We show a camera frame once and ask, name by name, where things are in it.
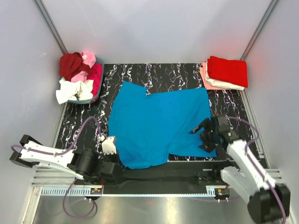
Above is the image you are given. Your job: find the grey laundry basket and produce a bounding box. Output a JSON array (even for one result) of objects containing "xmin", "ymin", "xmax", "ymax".
[{"xmin": 67, "ymin": 58, "xmax": 105, "ymax": 105}]

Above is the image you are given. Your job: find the folded salmon t shirt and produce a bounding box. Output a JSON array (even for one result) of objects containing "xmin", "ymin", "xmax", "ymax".
[{"xmin": 199, "ymin": 65, "xmax": 225, "ymax": 91}]

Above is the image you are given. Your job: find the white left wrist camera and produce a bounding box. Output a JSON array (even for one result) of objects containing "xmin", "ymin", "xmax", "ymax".
[{"xmin": 101, "ymin": 136, "xmax": 117, "ymax": 155}]

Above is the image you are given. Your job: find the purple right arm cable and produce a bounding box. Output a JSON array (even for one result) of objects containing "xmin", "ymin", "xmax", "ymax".
[{"xmin": 191, "ymin": 116, "xmax": 288, "ymax": 224}]

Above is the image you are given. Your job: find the folded white t shirt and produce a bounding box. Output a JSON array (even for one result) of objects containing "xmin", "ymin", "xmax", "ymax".
[{"xmin": 200, "ymin": 62, "xmax": 244, "ymax": 91}]

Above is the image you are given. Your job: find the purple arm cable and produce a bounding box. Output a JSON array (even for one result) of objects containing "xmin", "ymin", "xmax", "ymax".
[
  {"xmin": 10, "ymin": 116, "xmax": 106, "ymax": 218},
  {"xmin": 191, "ymin": 116, "xmax": 288, "ymax": 224}
]

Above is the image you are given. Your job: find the dark red t shirt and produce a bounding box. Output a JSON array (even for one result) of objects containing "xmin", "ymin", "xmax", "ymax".
[{"xmin": 59, "ymin": 52, "xmax": 91, "ymax": 81}]

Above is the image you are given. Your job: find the blue t shirt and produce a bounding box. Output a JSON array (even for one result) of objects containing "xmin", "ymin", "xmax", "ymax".
[{"xmin": 108, "ymin": 82, "xmax": 216, "ymax": 169}]

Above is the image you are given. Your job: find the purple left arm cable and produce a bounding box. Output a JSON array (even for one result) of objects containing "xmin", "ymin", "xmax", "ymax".
[{"xmin": 10, "ymin": 116, "xmax": 106, "ymax": 218}]

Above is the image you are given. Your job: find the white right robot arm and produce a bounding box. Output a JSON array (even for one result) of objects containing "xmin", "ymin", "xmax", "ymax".
[{"xmin": 189, "ymin": 115, "xmax": 291, "ymax": 224}]

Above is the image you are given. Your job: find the white slotted cable duct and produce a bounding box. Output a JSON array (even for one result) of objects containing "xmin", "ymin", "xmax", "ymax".
[{"xmin": 41, "ymin": 187, "xmax": 103, "ymax": 196}]

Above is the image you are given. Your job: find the white crumpled t shirt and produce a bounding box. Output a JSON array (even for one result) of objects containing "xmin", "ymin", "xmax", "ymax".
[{"xmin": 56, "ymin": 78, "xmax": 93, "ymax": 105}]

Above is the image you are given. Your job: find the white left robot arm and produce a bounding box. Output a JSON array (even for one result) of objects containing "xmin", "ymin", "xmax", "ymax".
[{"xmin": 9, "ymin": 135, "xmax": 123, "ymax": 185}]

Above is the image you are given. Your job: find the magenta t shirt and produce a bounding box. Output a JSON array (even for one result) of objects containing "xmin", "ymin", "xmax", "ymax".
[{"xmin": 87, "ymin": 63, "xmax": 103, "ymax": 97}]

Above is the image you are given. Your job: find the folded red t shirt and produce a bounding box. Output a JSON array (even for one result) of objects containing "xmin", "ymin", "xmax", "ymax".
[{"xmin": 207, "ymin": 56, "xmax": 248, "ymax": 88}]

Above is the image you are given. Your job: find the light pink t shirt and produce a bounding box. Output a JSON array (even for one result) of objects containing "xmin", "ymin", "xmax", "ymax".
[{"xmin": 71, "ymin": 52, "xmax": 96, "ymax": 83}]

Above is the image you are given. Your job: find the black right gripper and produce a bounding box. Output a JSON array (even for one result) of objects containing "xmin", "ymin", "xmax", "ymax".
[{"xmin": 189, "ymin": 118, "xmax": 218, "ymax": 154}]

